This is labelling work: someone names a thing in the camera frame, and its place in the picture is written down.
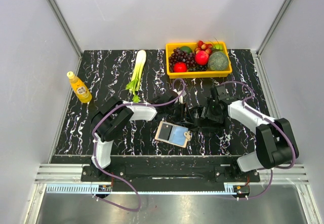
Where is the white slotted cable duct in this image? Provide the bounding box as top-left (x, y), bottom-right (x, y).
top-left (46, 182), bottom-right (243, 196)

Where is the red cherry cluster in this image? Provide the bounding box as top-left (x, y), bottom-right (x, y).
top-left (194, 41), bottom-right (213, 55)

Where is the dark green avocado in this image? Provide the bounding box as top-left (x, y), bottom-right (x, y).
top-left (180, 46), bottom-right (192, 54)

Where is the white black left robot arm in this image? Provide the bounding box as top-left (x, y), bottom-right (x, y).
top-left (91, 91), bottom-right (182, 181)

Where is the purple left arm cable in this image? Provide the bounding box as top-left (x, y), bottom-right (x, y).
top-left (91, 78), bottom-right (188, 211)

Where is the black metal base plate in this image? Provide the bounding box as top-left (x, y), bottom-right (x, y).
top-left (81, 156), bottom-right (260, 194)

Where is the beige leather card holder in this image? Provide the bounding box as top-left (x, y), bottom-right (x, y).
top-left (154, 121), bottom-right (192, 148)

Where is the green netted melon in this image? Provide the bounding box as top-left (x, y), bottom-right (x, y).
top-left (208, 51), bottom-right (229, 71)

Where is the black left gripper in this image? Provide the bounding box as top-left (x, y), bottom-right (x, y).
top-left (165, 102), bottom-right (194, 126)

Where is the red purple grape bunch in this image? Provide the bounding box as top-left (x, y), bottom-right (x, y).
top-left (168, 48), bottom-right (196, 72)

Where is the large red apple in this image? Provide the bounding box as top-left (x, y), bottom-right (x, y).
top-left (195, 51), bottom-right (209, 65)

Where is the dark blue grape bunch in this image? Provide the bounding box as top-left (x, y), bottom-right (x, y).
top-left (188, 65), bottom-right (207, 72)

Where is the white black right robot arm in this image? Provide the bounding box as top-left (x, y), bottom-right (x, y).
top-left (200, 85), bottom-right (299, 181)

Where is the yellow juice bottle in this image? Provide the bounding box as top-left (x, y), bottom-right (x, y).
top-left (66, 71), bottom-right (92, 103)

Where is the green white leek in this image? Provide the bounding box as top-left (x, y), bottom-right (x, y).
top-left (126, 50), bottom-right (146, 103)

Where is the bright green apple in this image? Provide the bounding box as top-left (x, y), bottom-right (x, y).
top-left (212, 44), bottom-right (223, 51)

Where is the yellow plastic fruit bin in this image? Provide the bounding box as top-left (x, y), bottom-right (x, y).
top-left (166, 41), bottom-right (232, 79)

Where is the black plastic card box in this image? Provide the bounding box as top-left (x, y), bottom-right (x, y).
top-left (186, 106), bottom-right (225, 133)

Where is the aluminium frame rail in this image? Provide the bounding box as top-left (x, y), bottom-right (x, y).
top-left (34, 164), bottom-right (309, 185)

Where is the black credit card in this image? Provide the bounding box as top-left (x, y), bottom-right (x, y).
top-left (158, 123), bottom-right (173, 141)

